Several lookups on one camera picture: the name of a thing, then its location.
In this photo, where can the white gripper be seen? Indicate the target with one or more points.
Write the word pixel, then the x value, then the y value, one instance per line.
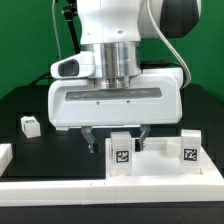
pixel 152 98

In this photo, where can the white square table top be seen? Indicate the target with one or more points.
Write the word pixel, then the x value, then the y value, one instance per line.
pixel 161 158

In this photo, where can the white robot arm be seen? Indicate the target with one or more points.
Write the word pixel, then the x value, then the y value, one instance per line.
pixel 105 84

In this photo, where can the white U-shaped obstacle fence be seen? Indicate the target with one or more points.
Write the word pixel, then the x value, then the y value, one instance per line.
pixel 112 190

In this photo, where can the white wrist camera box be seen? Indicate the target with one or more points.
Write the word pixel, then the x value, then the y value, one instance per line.
pixel 81 65

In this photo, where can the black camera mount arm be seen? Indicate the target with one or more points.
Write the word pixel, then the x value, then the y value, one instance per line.
pixel 69 13

